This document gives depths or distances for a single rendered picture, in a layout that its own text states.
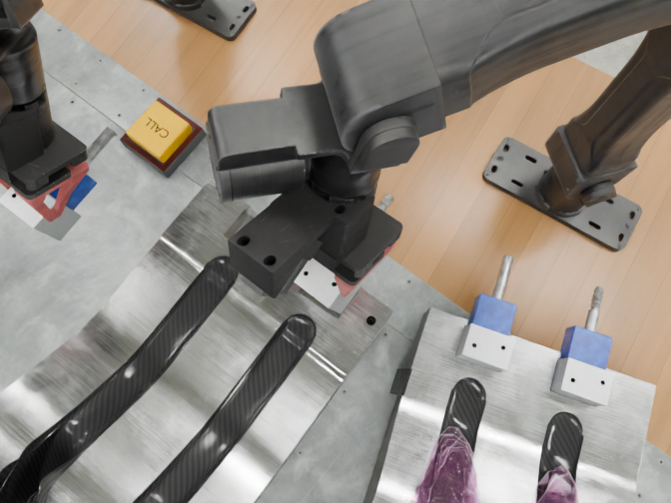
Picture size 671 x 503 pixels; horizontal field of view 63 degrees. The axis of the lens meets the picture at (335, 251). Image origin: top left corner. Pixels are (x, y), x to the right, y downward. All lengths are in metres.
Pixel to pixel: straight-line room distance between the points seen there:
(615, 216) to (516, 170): 0.14
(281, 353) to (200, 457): 0.13
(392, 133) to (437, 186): 0.43
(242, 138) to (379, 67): 0.10
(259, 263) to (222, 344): 0.24
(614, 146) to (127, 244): 0.57
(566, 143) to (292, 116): 0.35
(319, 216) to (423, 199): 0.34
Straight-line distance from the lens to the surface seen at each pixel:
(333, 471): 0.68
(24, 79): 0.51
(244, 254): 0.39
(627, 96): 0.53
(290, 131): 0.36
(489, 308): 0.64
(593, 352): 0.67
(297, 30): 0.85
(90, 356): 0.64
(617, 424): 0.69
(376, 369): 0.68
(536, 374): 0.66
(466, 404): 0.64
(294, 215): 0.40
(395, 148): 0.33
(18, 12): 0.47
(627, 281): 0.78
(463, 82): 0.32
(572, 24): 0.34
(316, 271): 0.54
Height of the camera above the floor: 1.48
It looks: 75 degrees down
